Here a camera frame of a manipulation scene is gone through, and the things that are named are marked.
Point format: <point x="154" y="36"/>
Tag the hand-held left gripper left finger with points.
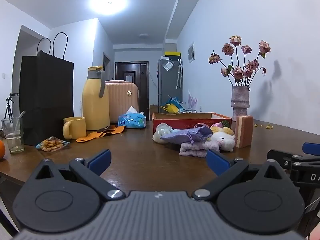
<point x="101" y="160"/>

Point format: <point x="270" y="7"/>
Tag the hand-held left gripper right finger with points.
<point x="217" y="163"/>

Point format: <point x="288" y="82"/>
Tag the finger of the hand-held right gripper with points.
<point x="277" y="156"/>
<point x="311" y="148"/>

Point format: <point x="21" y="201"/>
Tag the white plush toy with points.
<point x="223" y="140"/>

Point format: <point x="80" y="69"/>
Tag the purple towel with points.
<point x="192" y="150"/>

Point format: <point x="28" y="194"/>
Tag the yellow sponge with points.
<point x="225" y="130"/>

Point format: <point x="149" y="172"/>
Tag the pink scrub sponge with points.
<point x="246" y="130"/>

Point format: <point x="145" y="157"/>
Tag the red cardboard box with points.
<point x="185" y="124"/>

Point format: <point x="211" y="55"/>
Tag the white green bath puff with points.
<point x="162" y="131"/>

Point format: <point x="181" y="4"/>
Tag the scattered yellow petals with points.
<point x="267" y="126"/>

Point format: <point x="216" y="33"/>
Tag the yellow mug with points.
<point x="76" y="128"/>

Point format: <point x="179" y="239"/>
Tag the light blue tissue pack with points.
<point x="132" y="121"/>

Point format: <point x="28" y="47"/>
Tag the clear snack bag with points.
<point x="51" y="144"/>

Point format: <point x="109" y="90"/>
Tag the yellow thermos jug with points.
<point x="95" y="105"/>

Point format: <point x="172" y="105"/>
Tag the pink ribbed suitcase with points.
<point x="122" y="100"/>

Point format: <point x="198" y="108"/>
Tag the pale purple sticks bundle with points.
<point x="192" y="101"/>

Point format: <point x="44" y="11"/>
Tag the pink textured vase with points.
<point x="240" y="100"/>

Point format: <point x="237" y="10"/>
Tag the yellow blue toy pile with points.
<point x="171" y="106"/>

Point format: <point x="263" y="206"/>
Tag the black paper bag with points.
<point x="46" y="92"/>

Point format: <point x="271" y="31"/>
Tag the clear drinking straw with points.
<point x="20" y="119"/>

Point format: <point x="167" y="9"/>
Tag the drinking glass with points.
<point x="12" y="140"/>

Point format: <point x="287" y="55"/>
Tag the grey refrigerator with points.
<point x="167" y="85"/>

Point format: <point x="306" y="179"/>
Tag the dark wooden entrance door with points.
<point x="132" y="72"/>

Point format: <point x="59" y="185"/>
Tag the bunch of dried pink roses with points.
<point x="237" y="71"/>

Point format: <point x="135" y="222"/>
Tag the side room door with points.
<point x="107" y="65"/>

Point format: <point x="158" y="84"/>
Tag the white folded umbrella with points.
<point x="179" y="75"/>

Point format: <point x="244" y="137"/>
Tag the orange fruit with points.
<point x="1" y="150"/>

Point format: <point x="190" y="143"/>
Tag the clear plastic bag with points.
<point x="168" y="65"/>

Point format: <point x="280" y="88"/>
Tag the yellow box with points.
<point x="172" y="53"/>

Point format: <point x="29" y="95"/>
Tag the small ceiling lamp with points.
<point x="144" y="35"/>

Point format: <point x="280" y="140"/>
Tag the bright round ceiling light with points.
<point x="108" y="2"/>

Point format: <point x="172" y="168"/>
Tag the black camera tripod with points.
<point x="9" y="105"/>

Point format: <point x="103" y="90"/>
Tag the white wall electrical panel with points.
<point x="191" y="52"/>

